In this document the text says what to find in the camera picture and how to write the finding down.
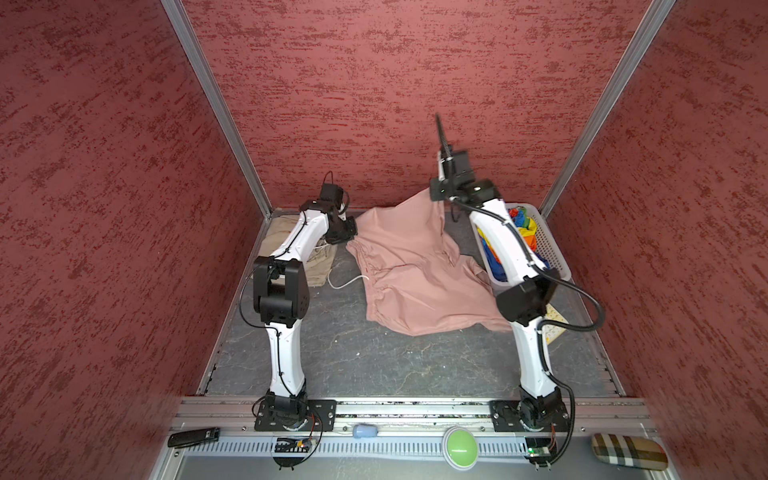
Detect black flat remote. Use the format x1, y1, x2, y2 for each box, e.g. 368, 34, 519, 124
167, 427, 220, 449

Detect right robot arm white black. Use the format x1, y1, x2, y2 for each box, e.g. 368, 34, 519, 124
442, 179, 563, 431

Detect aluminium corner post right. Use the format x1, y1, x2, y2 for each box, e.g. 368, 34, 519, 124
539, 0, 676, 217

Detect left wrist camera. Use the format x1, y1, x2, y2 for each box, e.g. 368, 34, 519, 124
316, 183, 350, 214

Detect left circuit board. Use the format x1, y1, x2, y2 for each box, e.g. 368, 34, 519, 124
272, 437, 316, 470

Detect aluminium corner post left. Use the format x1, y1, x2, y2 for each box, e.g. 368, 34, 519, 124
161, 0, 274, 219

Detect beige shorts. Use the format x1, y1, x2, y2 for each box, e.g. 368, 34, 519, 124
258, 210, 337, 287

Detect cream calculator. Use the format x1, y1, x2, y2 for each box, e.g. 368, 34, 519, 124
542, 305, 568, 345

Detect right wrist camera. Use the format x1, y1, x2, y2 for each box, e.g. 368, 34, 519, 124
429, 149, 475, 202

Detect colourful shorts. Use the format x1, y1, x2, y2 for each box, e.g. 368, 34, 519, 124
469, 199, 550, 288

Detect green round button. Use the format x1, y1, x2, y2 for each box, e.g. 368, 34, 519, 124
441, 426, 479, 471

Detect small blue oval object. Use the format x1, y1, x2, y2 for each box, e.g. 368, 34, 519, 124
352, 423, 378, 439

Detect circuit board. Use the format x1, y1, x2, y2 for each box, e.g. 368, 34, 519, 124
524, 437, 558, 468
272, 437, 316, 470

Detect plaid glasses case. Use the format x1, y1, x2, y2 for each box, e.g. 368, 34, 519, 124
591, 433, 669, 471

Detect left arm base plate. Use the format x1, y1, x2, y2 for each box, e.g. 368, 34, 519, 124
253, 396, 338, 433

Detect aluminium corner post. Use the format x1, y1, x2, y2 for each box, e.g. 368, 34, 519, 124
539, 0, 676, 217
161, 0, 274, 219

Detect aluminium front rail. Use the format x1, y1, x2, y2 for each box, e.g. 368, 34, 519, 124
170, 396, 658, 438

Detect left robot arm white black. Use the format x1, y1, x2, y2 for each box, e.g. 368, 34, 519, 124
252, 198, 357, 430

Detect right circuit board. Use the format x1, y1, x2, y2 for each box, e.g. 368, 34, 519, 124
524, 437, 558, 468

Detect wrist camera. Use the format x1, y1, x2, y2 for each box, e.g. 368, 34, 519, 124
429, 149, 475, 202
316, 183, 350, 214

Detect thick black cable conduit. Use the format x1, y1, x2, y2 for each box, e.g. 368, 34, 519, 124
434, 113, 607, 466

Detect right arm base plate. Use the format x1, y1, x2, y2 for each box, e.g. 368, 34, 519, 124
489, 399, 569, 433

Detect pink shorts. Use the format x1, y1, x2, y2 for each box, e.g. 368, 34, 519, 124
346, 190, 512, 336

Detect white plastic laundry basket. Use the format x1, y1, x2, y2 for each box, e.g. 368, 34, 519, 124
472, 202, 572, 294

